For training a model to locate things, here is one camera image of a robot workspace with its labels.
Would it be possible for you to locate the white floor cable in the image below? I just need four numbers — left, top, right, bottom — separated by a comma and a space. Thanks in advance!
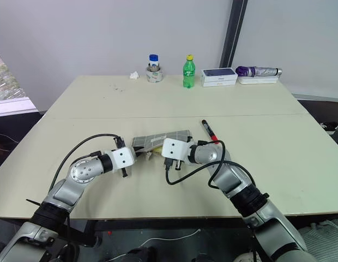
137, 229, 202, 248

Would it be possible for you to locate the white phone box blue print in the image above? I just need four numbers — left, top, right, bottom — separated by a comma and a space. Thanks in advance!
200, 68, 239, 82

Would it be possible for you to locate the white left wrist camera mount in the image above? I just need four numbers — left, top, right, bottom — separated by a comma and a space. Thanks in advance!
110, 146, 137, 174

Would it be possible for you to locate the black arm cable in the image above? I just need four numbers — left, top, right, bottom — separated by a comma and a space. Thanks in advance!
165, 139, 255, 192
49, 133, 121, 192

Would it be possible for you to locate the red marker with black cap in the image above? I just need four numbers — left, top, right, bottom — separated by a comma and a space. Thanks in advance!
200, 119, 220, 145

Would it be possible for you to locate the grey grid pencil pouch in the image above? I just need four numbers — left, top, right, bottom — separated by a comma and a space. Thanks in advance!
130, 130, 193, 154

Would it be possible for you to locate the white bottle with blue cap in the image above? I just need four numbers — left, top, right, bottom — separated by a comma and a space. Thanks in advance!
148, 53, 160, 73

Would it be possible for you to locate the flat white box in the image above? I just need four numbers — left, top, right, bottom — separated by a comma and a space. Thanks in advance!
237, 75, 280, 85

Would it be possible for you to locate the purple folded umbrella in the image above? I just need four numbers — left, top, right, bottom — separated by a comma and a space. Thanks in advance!
235, 65, 283, 78

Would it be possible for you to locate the black and white shoe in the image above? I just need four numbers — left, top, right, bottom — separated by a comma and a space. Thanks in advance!
319, 121, 338, 135

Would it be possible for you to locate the window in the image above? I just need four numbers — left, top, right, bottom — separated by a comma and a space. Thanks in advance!
0, 51, 39, 118

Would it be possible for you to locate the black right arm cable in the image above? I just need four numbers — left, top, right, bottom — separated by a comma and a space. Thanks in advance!
165, 139, 255, 192

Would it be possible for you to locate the grey knitted fabric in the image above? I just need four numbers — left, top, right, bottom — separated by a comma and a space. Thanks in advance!
296, 219, 338, 262

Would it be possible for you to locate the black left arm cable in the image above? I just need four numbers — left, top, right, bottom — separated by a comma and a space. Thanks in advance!
49, 133, 121, 192

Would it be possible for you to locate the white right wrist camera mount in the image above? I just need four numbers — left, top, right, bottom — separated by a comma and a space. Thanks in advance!
161, 138, 195, 165

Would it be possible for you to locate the dark window frame pillar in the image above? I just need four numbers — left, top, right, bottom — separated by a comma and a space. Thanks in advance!
219, 0, 248, 70

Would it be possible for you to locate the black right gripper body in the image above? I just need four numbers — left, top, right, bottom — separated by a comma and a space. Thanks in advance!
162, 157, 184, 172

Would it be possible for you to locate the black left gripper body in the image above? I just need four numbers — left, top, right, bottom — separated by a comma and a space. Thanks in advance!
113, 137, 139, 178

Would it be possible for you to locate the clear tape roll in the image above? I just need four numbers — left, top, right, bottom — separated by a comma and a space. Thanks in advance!
145, 64, 165, 84

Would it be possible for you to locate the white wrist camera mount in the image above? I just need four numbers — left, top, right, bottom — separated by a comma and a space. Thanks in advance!
161, 138, 195, 165
110, 146, 137, 174

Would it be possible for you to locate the green soda bottle yellow cap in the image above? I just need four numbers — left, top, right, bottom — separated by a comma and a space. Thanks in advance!
182, 54, 196, 90

